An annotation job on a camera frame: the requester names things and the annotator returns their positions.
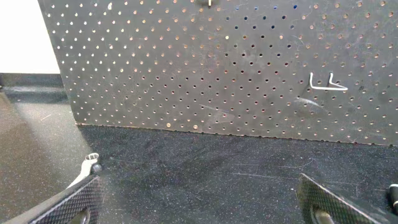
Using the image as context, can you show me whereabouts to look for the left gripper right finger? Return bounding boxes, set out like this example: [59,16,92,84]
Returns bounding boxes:
[296,173,398,224]

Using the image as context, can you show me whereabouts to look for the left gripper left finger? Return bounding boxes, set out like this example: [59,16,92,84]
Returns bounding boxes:
[0,175,103,224]

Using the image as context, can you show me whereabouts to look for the wrench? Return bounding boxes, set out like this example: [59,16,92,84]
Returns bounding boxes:
[66,152,101,190]

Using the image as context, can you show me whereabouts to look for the black pegboard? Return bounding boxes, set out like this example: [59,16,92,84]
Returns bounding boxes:
[37,0,398,147]

